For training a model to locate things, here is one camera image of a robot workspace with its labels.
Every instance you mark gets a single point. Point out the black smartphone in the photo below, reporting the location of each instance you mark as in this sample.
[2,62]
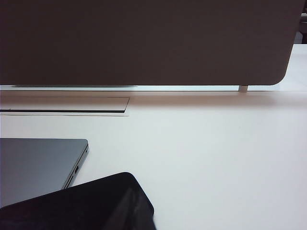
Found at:
[84,206]

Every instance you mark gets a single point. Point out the brown fabric desk divider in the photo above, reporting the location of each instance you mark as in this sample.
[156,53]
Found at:
[144,36]

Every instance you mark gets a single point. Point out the silver Dell laptop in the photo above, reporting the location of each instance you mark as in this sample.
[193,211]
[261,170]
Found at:
[36,165]

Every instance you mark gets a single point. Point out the white divider support post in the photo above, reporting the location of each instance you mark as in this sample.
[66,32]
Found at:
[243,88]

